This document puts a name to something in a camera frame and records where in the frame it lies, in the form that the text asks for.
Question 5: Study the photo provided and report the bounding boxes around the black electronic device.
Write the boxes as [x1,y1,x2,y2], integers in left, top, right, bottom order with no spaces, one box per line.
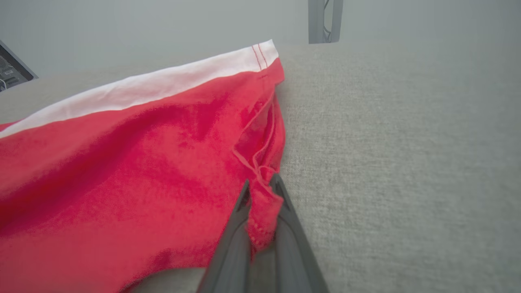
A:
[0,40,38,92]

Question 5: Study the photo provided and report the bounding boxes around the grey partition feet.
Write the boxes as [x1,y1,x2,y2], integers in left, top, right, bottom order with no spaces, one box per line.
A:
[308,0,344,44]

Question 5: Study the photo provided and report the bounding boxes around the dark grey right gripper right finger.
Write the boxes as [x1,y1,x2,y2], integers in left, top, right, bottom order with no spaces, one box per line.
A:
[270,174,330,293]

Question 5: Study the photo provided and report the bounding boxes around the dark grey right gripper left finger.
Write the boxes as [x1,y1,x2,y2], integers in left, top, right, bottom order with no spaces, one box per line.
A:
[197,180,251,293]

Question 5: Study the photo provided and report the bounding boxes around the red and white shirt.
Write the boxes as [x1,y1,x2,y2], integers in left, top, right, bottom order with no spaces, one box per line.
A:
[0,39,286,293]

